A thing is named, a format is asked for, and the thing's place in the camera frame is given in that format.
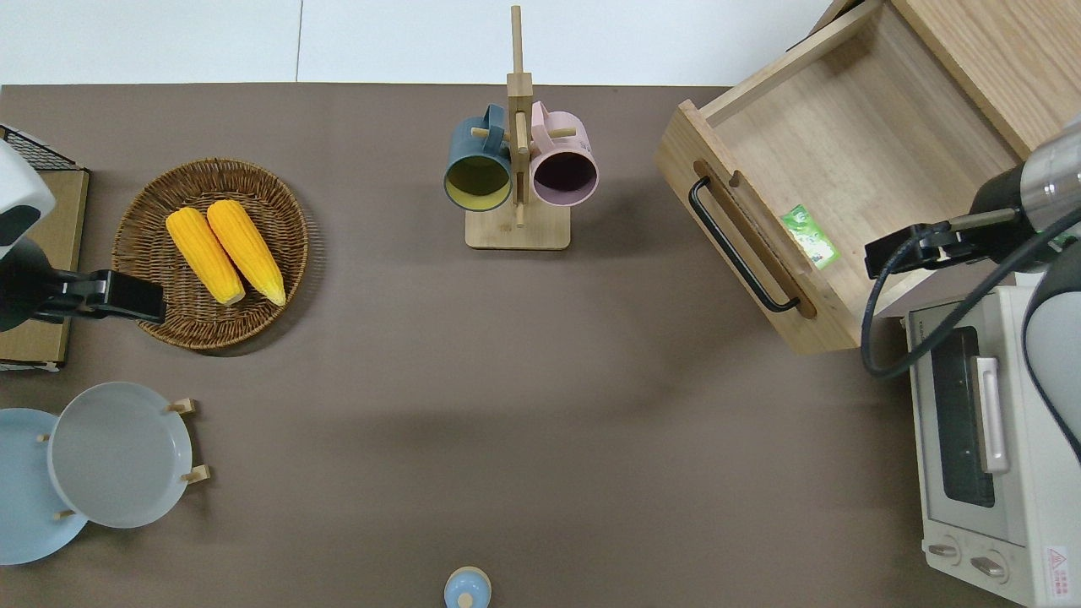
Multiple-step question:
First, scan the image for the black drawer handle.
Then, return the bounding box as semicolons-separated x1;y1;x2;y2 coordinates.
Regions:
687;176;801;314

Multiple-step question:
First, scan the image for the white toaster oven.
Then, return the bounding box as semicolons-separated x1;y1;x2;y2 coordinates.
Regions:
904;283;1081;608

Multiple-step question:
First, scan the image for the light blue plate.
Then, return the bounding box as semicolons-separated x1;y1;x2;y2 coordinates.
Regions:
0;408;90;566

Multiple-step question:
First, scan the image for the wooden drawer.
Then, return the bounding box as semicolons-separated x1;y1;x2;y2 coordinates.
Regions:
656;0;1027;356

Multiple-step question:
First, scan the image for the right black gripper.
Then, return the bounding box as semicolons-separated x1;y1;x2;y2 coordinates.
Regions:
864;221;974;280

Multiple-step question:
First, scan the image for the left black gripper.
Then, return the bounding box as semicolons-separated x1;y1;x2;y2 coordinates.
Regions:
34;269;167;326

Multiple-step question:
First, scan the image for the flat wooden box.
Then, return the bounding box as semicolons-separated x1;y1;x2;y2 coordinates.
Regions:
0;167;91;373

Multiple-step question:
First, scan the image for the wooden plate rack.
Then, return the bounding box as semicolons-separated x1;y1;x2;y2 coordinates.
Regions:
34;397;212;521

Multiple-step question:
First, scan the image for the grey plate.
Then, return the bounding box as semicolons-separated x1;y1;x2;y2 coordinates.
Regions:
46;381;194;530

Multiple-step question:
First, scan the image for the green packet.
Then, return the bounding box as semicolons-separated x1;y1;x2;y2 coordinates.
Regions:
780;204;842;271

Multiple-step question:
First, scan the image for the yellow corn cob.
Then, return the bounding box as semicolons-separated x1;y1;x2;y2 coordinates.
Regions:
166;207;247;307
207;199;288;307

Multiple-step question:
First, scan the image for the dark blue mug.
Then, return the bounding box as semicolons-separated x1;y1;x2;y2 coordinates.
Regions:
444;104;515;213

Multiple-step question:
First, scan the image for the wooden mug tree stand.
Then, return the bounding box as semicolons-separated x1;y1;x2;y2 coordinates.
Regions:
465;4;573;251

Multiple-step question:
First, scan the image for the pink mug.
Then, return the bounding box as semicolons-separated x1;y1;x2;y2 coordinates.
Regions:
529;101;600;209

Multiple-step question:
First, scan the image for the round wicker basket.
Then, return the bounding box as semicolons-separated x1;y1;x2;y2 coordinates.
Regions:
111;157;311;351

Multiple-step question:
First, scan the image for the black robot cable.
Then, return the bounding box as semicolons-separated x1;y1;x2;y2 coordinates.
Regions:
860;207;1081;378

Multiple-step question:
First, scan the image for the black wire rack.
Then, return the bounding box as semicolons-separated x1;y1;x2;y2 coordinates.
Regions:
0;124;79;173

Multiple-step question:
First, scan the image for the white oven door handle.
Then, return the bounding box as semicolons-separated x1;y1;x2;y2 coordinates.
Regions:
970;356;1011;475

